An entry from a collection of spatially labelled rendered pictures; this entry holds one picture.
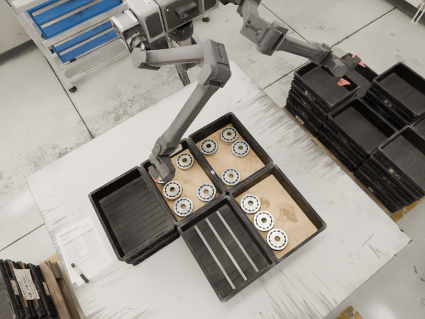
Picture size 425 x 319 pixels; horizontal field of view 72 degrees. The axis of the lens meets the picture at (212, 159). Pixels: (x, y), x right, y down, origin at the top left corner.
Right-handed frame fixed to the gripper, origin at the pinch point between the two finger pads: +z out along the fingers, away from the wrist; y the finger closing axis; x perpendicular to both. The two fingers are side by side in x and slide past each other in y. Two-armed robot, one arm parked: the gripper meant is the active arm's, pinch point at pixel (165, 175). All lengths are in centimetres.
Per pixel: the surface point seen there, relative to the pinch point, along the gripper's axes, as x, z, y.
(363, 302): -112, 106, 74
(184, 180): 2.2, 23.4, 8.0
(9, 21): 273, 73, -51
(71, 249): 7, 36, -64
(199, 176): -0.2, 23.4, 16.4
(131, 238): -10.0, 23.3, -30.5
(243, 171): -11.4, 23.4, 37.9
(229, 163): -3.1, 23.5, 34.6
